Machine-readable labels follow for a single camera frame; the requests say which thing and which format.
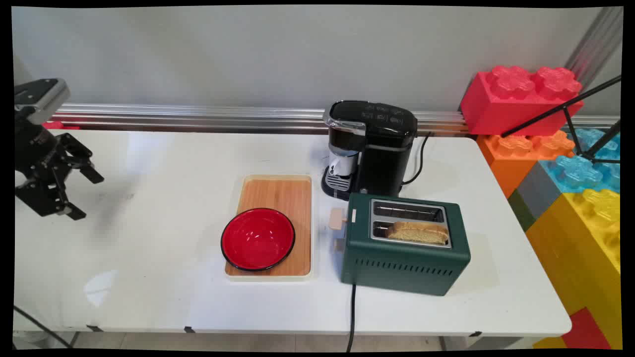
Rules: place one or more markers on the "beige toaster knob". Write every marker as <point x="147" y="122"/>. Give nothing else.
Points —
<point x="340" y="244"/>

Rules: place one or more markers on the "wooden tray with cream rim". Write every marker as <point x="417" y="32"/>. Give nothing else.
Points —
<point x="278" y="193"/>

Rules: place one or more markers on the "red bowl with black rim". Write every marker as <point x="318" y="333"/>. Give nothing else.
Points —
<point x="258" y="240"/>

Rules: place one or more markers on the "black tripod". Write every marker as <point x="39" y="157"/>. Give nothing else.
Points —
<point x="545" y="113"/>

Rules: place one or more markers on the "green two-slot toaster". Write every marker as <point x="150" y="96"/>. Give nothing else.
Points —
<point x="397" y="258"/>

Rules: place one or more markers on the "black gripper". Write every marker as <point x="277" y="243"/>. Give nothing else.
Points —
<point x="34" y="148"/>

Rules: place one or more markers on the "toasted bread slice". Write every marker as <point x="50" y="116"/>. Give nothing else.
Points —
<point x="416" y="233"/>

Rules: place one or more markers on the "small red toy block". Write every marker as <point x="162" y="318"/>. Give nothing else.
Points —
<point x="585" y="332"/>

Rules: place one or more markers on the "light blue toy block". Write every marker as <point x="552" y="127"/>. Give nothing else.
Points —
<point x="570" y="171"/>

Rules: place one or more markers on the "beige toaster lever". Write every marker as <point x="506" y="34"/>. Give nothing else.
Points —
<point x="337" y="218"/>

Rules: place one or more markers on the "big orange toy block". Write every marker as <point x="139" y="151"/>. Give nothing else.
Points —
<point x="501" y="163"/>

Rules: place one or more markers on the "aluminium rail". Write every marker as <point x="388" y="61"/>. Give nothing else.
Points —
<point x="198" y="116"/>

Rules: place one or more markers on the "red block behind rail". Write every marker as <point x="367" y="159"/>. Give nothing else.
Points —
<point x="54" y="125"/>

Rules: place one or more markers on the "black coffee machine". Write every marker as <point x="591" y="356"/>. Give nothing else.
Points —
<point x="382" y="158"/>

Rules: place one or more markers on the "big yellow toy block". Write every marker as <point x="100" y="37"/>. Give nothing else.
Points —
<point x="570" y="258"/>

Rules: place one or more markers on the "grey toy block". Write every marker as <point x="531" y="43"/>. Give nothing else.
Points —
<point x="538" y="196"/>

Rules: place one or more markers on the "big red toy block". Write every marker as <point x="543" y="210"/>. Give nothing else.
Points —
<point x="496" y="106"/>

